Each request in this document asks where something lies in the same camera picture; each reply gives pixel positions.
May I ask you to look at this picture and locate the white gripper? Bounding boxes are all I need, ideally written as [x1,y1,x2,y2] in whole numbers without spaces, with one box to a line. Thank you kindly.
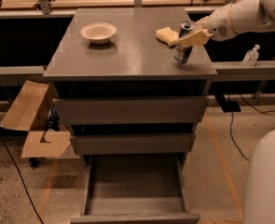
[178,5,237,48]

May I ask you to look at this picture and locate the grey middle drawer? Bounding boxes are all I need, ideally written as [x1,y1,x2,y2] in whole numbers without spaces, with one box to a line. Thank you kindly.
[70,133,195,155]

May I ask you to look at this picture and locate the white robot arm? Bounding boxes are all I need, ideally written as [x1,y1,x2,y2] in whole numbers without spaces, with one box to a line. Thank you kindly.
[174,0,275,224]

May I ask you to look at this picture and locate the grey open bottom drawer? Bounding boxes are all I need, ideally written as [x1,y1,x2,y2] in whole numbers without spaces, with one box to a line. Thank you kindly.
[70,154,199,224]

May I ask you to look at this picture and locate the blue bag in box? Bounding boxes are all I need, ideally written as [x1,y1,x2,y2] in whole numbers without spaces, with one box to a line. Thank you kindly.
[46,105,60,131]

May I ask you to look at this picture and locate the clear sanitizer bottle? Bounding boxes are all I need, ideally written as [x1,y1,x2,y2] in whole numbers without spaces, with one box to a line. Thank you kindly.
[242,44,260,67]

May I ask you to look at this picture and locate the black floor cable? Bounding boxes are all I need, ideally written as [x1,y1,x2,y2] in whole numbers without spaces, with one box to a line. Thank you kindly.
[227,93,275,162]
[0,109,44,224]

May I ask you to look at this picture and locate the grey drawer cabinet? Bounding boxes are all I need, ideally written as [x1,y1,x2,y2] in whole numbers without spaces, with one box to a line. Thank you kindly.
[43,7,218,224]

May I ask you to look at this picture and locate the grey top drawer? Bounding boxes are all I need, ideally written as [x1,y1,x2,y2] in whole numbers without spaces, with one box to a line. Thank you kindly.
[53,96,205,125]

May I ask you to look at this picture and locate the black floor cable right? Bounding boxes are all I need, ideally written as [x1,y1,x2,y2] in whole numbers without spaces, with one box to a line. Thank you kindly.
[227,93,275,162]

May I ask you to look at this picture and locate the redbull can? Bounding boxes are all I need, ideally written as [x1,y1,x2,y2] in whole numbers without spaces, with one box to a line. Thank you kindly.
[173,20,196,63]

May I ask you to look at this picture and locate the yellow sponge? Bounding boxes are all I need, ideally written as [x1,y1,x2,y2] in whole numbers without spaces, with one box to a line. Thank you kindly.
[156,27,179,48]

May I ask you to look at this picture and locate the white paper bowl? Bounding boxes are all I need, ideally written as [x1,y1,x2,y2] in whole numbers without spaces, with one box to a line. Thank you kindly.
[80,22,117,45]

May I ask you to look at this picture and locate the grey metal shelf rail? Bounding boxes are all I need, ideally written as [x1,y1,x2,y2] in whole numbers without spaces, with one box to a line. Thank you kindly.
[213,61,275,82]

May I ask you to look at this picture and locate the black floor cable left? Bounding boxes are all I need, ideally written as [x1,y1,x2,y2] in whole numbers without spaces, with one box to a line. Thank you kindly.
[0,109,44,224]

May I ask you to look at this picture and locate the open cardboard box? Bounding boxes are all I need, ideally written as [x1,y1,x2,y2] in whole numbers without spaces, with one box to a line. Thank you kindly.
[0,80,73,159]

